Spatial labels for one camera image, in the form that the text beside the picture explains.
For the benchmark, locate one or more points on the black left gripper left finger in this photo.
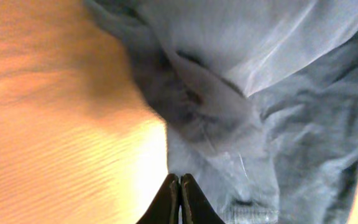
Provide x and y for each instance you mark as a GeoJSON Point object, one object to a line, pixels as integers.
{"type": "Point", "coordinates": [165, 206]}

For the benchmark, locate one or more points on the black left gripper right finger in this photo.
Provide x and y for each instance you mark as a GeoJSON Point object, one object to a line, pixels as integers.
{"type": "Point", "coordinates": [195, 207]}

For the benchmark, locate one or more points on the navy blue denim shorts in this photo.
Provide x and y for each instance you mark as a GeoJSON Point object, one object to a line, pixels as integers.
{"type": "Point", "coordinates": [260, 99]}

